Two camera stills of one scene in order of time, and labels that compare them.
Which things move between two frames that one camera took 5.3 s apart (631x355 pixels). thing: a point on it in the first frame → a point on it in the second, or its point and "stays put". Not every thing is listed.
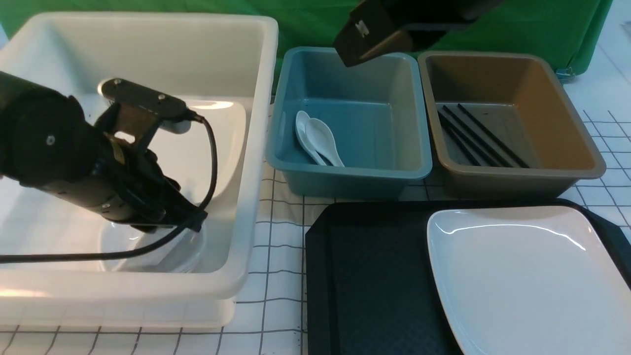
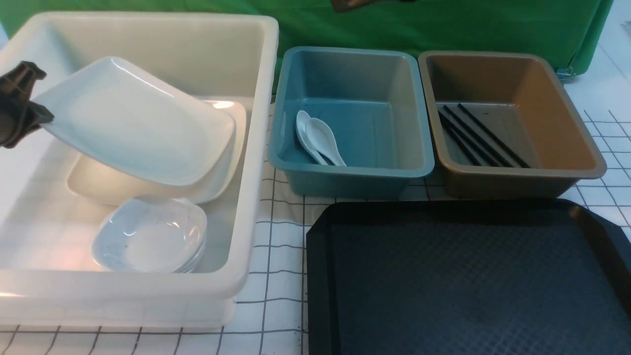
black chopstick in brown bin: x=499 y=142 stays put
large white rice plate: x=540 y=280 → x=113 y=108
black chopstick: x=484 y=129 → x=478 y=136
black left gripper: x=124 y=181 → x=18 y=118
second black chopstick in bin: x=457 y=139 stays put
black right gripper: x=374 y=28 → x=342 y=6
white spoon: x=321 y=138 stays put
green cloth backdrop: x=569 y=31 stays put
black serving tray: x=370 y=286 stays put
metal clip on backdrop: x=565 y=74 stays put
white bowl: x=184 y=251 stays put
